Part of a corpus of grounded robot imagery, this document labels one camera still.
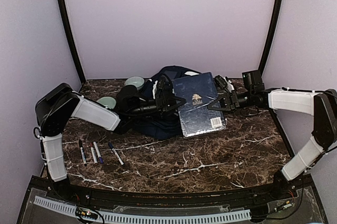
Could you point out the celadon bowl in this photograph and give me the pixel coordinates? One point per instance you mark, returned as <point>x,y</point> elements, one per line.
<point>108,102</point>
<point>135,81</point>

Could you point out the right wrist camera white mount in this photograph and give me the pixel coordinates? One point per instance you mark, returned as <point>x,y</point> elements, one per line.
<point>224,83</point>

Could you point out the grey slotted cable duct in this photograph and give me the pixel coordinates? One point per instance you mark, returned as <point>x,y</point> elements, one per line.
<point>124,214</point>

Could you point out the red cap marker pen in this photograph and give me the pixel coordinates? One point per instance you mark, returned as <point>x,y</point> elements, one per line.
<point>93,153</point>

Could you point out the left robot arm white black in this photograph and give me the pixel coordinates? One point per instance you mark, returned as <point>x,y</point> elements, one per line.
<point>61,104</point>

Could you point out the dark blue hardcover book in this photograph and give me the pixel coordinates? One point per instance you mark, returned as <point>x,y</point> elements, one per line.
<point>198,91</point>

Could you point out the purple tip white marker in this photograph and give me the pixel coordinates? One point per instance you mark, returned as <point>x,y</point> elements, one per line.
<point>98,152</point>

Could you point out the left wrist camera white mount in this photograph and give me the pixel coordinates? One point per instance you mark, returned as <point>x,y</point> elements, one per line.
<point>158,86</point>

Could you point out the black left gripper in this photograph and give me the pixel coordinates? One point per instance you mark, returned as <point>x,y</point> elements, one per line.
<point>160,101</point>

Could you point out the black marker pen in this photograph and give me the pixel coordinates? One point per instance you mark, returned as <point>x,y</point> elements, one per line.
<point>82,153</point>

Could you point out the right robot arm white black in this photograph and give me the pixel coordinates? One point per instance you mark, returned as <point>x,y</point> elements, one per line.
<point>320,104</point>

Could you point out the navy blue student backpack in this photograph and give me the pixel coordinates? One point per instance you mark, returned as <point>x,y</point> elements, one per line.
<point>157,115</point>

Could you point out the black frame post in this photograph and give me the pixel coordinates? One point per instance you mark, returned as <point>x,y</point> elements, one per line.
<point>270,35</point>
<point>70,40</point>

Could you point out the celadon bowl front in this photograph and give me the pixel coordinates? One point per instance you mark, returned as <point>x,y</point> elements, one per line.
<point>108,102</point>

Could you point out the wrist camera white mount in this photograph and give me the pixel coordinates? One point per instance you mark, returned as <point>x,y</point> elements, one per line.
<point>224,83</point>
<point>158,86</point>

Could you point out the small circuit board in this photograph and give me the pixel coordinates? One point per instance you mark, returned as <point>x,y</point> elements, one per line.
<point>86,214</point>

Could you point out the celadon bowl rear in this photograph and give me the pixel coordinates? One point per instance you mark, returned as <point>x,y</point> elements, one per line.
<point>135,81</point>

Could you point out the blue cap marker pen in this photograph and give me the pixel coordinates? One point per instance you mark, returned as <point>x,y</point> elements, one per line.
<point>113,150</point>

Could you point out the black right frame post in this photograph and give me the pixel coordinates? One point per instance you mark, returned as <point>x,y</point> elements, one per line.
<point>270,35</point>

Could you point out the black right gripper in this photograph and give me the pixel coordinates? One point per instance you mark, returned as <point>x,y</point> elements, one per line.
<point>229,101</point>

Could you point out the black left frame post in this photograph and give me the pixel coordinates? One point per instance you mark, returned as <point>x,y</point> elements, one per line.
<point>70,40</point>

